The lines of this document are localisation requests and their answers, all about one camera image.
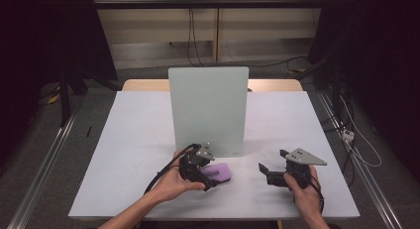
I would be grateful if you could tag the person's left hand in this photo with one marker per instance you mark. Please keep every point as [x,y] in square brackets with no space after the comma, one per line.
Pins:
[171,186]

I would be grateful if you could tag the person's right hand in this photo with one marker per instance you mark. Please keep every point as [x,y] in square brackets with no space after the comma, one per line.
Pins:
[303,199]

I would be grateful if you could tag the black metal stand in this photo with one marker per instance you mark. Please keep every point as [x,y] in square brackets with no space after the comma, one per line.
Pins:
[65,100]

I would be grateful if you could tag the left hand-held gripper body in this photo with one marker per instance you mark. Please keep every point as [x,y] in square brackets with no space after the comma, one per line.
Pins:
[194,161]

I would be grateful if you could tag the black horizontal bar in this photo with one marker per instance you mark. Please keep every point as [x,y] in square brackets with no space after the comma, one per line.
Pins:
[211,4]

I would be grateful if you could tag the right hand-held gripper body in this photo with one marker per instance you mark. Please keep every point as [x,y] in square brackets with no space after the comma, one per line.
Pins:
[298,166]

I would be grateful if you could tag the wooden table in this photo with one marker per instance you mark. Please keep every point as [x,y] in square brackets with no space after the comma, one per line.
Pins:
[145,85]

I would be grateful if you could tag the metal floor rail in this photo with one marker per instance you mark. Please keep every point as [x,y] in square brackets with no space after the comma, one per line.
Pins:
[366,182]
[43,176]

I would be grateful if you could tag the upright glass whiteboard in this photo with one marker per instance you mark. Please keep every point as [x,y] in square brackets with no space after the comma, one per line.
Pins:
[208,110]

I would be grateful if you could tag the purple whiteboard eraser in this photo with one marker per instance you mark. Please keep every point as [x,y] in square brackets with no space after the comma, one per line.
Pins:
[219,172]

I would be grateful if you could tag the small black floor piece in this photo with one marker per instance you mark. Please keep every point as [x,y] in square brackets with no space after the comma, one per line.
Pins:
[88,131]

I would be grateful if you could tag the white power strip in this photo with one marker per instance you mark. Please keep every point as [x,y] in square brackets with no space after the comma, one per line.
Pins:
[347,135]

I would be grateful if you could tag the white table mat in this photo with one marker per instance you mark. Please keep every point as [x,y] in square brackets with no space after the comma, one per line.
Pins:
[132,130]

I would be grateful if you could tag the black curtain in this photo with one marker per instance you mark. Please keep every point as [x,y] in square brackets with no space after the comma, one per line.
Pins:
[379,40]
[39,37]

